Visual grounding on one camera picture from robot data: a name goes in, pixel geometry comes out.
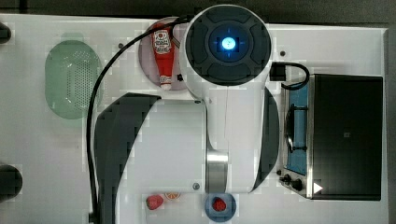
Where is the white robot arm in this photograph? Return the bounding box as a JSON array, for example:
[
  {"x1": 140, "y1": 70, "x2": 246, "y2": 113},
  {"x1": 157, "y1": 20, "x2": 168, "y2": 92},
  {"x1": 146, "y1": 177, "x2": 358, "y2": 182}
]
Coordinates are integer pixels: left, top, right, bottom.
[{"x1": 93, "y1": 5, "x2": 277, "y2": 224}]

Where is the grey oval plate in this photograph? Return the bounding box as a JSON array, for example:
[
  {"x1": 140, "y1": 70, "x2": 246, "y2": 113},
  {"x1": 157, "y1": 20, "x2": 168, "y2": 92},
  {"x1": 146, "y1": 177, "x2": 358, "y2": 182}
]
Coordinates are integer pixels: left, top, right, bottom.
[{"x1": 138, "y1": 17, "x2": 186, "y2": 91}]

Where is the red ketchup bottle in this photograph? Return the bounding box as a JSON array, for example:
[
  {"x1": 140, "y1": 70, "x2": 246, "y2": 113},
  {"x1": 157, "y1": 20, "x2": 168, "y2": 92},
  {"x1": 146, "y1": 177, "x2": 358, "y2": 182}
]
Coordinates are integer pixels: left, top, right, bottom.
[{"x1": 151, "y1": 28, "x2": 175, "y2": 91}]

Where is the orange slice toy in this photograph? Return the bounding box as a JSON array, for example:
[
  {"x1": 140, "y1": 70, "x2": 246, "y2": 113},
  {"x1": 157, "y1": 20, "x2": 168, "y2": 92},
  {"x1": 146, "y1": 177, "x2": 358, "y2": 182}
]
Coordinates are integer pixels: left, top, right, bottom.
[{"x1": 164, "y1": 192, "x2": 180, "y2": 201}]

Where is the red strawberry in bowl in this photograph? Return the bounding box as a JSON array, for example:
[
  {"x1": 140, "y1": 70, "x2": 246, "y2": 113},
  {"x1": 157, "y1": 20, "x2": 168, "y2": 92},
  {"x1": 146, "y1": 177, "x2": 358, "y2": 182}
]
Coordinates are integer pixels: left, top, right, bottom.
[{"x1": 212, "y1": 198, "x2": 227, "y2": 212}]

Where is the red strawberry on table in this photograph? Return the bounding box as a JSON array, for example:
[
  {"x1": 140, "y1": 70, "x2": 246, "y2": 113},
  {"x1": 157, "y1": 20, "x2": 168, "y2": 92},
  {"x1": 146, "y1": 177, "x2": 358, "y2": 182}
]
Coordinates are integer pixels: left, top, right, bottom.
[{"x1": 146, "y1": 194, "x2": 163, "y2": 210}]

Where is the blue bowl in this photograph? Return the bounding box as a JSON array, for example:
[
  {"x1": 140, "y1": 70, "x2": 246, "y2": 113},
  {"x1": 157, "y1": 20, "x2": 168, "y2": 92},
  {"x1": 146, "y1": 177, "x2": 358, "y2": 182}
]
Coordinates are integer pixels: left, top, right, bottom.
[{"x1": 205, "y1": 193, "x2": 236, "y2": 222}]

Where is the green perforated colander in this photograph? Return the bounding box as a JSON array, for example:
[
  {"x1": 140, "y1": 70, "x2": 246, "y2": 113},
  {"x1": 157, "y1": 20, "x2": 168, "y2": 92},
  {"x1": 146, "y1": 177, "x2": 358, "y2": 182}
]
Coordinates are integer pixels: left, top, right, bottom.
[{"x1": 45, "y1": 40, "x2": 102, "y2": 119}]

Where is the black toaster oven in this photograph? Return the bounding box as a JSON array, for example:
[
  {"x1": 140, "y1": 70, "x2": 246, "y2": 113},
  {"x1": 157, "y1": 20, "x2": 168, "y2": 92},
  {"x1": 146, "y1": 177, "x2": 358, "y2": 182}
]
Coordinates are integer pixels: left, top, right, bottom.
[{"x1": 277, "y1": 74, "x2": 383, "y2": 201}]

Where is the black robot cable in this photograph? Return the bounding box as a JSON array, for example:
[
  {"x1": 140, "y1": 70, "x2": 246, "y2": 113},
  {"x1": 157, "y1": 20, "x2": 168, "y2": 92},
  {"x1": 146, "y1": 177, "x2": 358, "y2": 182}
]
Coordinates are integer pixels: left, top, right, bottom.
[{"x1": 86, "y1": 14, "x2": 195, "y2": 224}]

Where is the black cylinder post far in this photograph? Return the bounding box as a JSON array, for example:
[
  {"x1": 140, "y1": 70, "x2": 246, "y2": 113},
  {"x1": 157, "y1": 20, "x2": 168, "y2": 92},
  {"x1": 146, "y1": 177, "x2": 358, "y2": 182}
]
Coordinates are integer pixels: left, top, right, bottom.
[{"x1": 0, "y1": 22, "x2": 12, "y2": 44}]

